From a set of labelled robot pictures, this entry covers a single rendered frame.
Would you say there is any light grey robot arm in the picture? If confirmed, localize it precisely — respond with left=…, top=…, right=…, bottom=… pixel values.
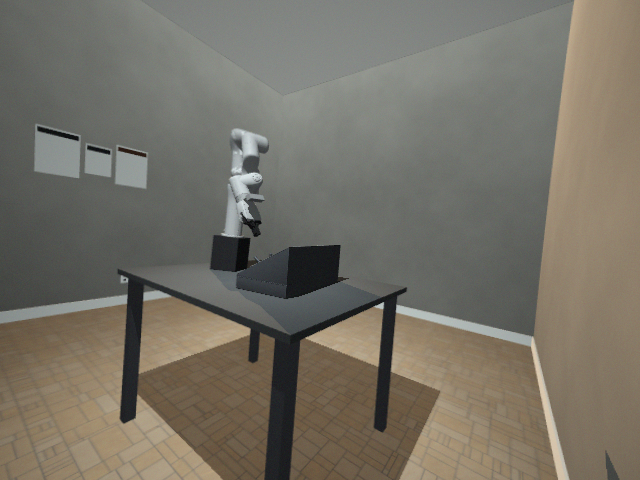
left=221, top=129, right=269, bottom=238

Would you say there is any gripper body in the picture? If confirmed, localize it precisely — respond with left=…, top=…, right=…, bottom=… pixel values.
left=236, top=199, right=261, bottom=224

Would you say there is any black switch console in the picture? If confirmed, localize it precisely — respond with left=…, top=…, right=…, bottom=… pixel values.
left=236, top=245, right=341, bottom=299

